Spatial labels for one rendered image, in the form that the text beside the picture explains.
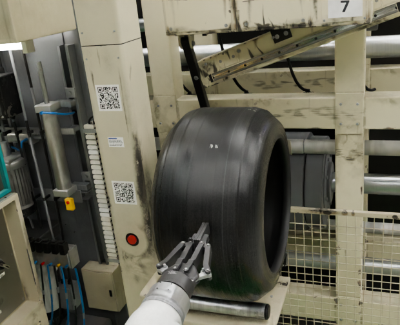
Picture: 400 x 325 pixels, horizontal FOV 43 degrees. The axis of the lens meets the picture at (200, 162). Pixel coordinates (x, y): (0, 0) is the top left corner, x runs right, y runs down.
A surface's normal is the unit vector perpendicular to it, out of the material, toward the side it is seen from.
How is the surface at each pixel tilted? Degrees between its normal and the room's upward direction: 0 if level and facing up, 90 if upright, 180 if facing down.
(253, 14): 90
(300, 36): 90
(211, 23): 90
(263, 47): 90
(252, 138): 48
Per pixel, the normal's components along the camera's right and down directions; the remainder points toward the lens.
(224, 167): -0.30, -0.40
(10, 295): 0.94, 0.03
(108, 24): -0.33, 0.36
